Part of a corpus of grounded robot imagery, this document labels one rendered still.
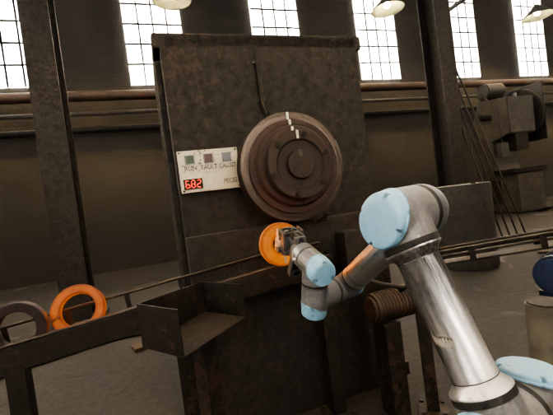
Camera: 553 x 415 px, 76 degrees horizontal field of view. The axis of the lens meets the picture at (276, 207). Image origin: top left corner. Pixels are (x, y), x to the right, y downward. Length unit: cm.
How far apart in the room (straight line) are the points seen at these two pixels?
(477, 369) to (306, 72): 145
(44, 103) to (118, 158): 357
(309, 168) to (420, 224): 79
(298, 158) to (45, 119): 317
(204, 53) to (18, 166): 653
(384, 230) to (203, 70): 121
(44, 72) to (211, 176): 300
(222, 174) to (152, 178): 601
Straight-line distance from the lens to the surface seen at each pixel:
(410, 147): 976
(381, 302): 157
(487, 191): 414
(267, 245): 124
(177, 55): 171
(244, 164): 146
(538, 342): 155
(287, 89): 177
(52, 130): 417
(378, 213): 73
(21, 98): 739
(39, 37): 447
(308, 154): 146
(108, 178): 762
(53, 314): 156
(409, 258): 74
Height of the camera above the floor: 99
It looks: 1 degrees down
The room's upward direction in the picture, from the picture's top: 7 degrees counter-clockwise
